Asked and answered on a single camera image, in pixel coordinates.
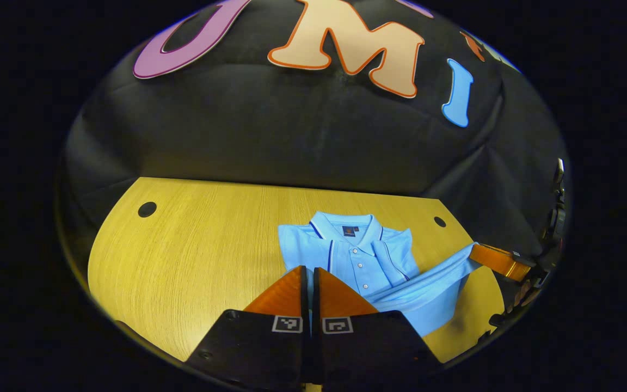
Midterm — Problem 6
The light blue T-shirt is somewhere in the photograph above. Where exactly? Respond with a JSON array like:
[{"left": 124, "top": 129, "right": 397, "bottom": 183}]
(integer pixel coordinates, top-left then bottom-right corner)
[{"left": 278, "top": 211, "right": 483, "bottom": 338}]

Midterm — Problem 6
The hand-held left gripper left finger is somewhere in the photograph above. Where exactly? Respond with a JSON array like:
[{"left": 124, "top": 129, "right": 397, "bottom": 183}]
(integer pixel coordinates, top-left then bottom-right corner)
[{"left": 185, "top": 266, "right": 310, "bottom": 390}]

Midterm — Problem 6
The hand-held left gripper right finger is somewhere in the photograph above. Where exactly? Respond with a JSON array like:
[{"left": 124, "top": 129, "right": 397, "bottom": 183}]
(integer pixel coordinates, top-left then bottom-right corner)
[{"left": 312, "top": 267, "right": 443, "bottom": 388}]

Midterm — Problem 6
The black backdrop cloth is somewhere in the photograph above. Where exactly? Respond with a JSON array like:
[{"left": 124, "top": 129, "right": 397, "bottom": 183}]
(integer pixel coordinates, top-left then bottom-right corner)
[{"left": 55, "top": 0, "right": 570, "bottom": 273}]

